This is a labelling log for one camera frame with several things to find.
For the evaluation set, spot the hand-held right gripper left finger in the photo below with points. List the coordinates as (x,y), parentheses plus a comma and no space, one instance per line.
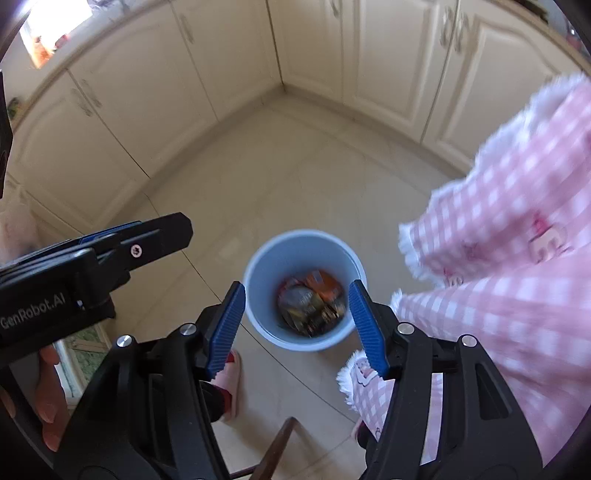
(226,327)

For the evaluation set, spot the orange snack bag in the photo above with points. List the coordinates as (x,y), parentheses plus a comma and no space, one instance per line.
(324,284)

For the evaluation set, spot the grey foil wrapper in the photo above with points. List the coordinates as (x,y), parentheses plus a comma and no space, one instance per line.
(295,300)

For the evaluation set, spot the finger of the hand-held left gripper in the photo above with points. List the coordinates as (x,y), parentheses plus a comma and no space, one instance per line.
(104,236)
(152,240)

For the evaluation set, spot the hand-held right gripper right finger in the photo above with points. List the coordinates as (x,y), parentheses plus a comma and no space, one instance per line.
(364,327)

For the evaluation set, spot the pale blue trash bin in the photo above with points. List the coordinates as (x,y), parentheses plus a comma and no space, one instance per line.
(263,277)

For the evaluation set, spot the pink slipper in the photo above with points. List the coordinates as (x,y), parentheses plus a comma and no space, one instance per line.
(362,434)
(231,383)

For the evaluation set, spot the person's left hand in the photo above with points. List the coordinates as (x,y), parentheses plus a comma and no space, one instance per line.
(48,397)

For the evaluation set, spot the wooden chair leg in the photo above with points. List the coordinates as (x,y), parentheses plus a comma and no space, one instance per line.
(277,445)

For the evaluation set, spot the pink checked tablecloth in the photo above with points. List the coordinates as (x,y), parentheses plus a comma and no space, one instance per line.
(508,230)

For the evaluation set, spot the black wrapper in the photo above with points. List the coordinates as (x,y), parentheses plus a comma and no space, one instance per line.
(323,318)

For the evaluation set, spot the green patterned mat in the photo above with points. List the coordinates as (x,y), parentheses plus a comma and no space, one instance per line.
(85,360)

